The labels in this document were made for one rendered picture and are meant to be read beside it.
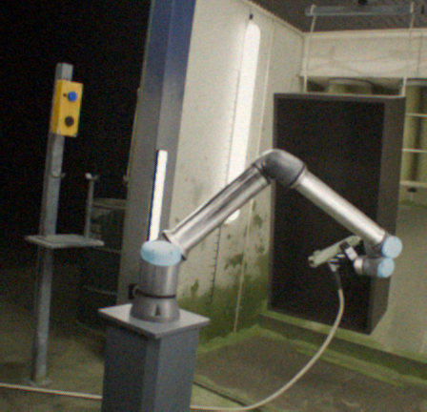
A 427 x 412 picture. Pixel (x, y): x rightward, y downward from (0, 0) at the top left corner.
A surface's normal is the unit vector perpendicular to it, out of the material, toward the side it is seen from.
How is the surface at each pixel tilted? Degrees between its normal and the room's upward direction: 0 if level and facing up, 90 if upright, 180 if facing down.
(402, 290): 57
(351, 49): 90
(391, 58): 90
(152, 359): 90
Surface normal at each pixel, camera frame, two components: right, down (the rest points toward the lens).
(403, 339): -0.44, -0.55
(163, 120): 0.79, 0.14
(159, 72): -0.60, -0.01
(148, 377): 0.14, 0.09
